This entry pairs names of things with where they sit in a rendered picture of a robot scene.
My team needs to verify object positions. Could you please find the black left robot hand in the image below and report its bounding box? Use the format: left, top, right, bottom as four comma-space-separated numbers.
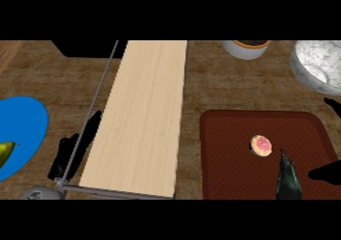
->
45, 110, 103, 183

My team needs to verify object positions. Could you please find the white pot with orange rim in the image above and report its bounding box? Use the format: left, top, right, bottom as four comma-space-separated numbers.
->
221, 39, 272, 61

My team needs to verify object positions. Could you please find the pale wood tiered shelf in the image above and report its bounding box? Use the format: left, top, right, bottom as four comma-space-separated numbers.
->
54, 39, 190, 201

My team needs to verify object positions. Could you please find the white marble bowl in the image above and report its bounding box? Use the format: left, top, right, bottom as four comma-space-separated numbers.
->
288, 39, 341, 97

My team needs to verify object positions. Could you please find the black appliance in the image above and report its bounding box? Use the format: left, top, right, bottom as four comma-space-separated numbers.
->
50, 39, 128, 59

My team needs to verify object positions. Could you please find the blue oval plate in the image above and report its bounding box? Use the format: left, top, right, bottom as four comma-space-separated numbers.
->
0, 96, 50, 186

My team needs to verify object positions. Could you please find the pink frosted cupcake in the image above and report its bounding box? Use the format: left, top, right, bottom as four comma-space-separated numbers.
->
249, 134, 274, 158

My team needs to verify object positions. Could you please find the dark green plant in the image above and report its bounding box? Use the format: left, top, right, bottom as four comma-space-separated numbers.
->
235, 39, 268, 46

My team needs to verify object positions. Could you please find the dark red tray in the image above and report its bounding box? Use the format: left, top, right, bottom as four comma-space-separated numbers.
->
197, 109, 341, 201

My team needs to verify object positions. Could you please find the yellow-green pear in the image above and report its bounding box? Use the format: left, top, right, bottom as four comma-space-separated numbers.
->
0, 141, 16, 173

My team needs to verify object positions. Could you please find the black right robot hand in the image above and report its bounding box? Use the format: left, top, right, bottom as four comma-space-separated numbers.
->
274, 97, 341, 201

